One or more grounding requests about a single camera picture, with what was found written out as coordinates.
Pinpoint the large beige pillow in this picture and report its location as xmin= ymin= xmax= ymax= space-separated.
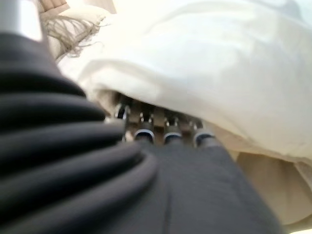
xmin=45 ymin=35 xmax=64 ymax=59

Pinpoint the small beige pillow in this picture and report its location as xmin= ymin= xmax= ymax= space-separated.
xmin=40 ymin=4 xmax=108 ymax=28

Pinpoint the brown tufted headboard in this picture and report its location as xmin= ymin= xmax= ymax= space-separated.
xmin=38 ymin=0 xmax=68 ymax=13

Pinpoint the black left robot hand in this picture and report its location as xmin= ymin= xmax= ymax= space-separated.
xmin=60 ymin=96 xmax=286 ymax=234

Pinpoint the white duvet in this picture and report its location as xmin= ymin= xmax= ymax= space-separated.
xmin=58 ymin=0 xmax=312 ymax=167

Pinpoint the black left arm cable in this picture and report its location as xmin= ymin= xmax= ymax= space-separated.
xmin=0 ymin=31 xmax=159 ymax=234

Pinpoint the grey fringed knit cushion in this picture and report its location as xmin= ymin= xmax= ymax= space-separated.
xmin=44 ymin=17 xmax=108 ymax=59

